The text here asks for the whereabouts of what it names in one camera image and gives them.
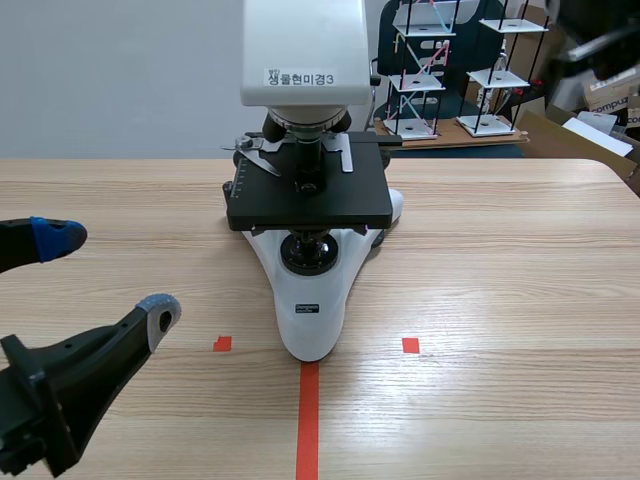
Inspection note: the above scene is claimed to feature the open brown cardboard box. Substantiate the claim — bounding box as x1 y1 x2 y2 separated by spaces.
514 102 640 197

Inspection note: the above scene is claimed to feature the brown cardboard board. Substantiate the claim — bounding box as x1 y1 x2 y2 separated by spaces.
372 117 531 151

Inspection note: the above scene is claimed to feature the printed cardboard box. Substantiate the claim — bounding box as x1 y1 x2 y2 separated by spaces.
580 64 640 127

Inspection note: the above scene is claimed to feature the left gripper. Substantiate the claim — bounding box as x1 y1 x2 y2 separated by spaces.
0 293 183 479

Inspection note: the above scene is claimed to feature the white and black microscope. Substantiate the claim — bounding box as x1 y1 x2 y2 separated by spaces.
221 0 405 363

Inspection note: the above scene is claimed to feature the white shelf tower with straws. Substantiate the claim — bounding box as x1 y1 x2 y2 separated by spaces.
383 0 460 140

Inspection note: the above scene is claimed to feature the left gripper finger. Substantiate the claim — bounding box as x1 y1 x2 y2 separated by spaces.
0 216 88 275

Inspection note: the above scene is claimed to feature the white shelf tower model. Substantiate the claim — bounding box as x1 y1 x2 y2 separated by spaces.
455 0 551 138

